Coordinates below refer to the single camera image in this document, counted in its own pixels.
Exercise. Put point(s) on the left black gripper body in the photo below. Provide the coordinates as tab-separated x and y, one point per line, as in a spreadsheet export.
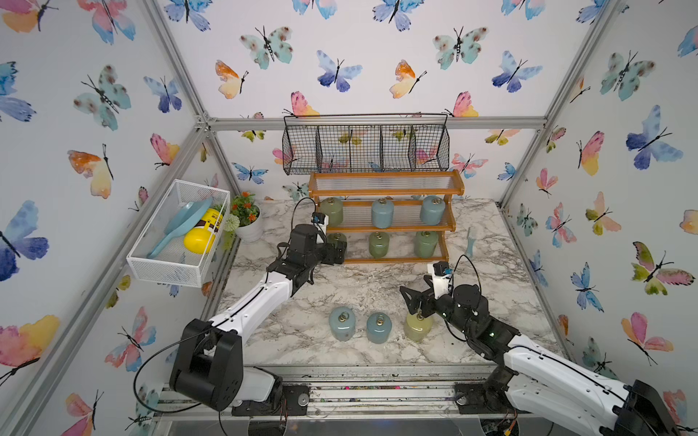
322	255

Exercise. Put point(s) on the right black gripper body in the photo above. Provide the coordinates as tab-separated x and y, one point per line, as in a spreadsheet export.
443	309

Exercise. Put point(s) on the yellow tea canister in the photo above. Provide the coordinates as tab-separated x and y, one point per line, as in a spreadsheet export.
417	327

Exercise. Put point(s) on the green canister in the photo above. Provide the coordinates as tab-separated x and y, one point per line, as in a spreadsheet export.
379	244
425	244
337	238
333	208

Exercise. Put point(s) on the light blue canister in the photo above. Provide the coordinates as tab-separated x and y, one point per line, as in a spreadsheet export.
342	323

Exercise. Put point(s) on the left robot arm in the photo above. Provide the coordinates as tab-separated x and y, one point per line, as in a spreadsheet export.
209	366

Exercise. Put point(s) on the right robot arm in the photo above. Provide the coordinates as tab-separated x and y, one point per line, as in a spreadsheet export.
530	378

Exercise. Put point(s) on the wooden three-tier shelf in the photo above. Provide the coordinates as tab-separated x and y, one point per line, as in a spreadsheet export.
407	191

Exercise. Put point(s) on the light blue brush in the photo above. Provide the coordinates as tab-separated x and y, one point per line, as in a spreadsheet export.
472	236

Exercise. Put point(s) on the potted flower plant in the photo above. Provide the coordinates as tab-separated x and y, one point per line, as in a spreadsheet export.
243	221

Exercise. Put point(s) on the yellow toy bottle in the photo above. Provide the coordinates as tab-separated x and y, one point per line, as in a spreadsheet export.
200	239

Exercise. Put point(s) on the teal dustpan scoop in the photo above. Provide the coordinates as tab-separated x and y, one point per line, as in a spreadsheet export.
184	220

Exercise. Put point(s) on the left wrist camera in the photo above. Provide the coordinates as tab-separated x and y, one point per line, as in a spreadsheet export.
320	221

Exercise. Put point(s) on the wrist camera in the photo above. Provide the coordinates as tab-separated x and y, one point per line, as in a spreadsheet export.
320	221
441	275

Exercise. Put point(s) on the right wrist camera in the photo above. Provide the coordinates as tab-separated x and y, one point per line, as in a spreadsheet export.
441	275

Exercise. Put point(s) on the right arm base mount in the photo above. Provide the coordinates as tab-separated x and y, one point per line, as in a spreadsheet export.
487	396

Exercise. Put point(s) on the black wire basket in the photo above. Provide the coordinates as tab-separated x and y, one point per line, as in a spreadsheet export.
364	143

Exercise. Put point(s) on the white wire basket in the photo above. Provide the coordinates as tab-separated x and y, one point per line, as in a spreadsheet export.
177	244

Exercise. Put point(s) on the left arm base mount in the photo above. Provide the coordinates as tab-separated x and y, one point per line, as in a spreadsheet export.
266	394

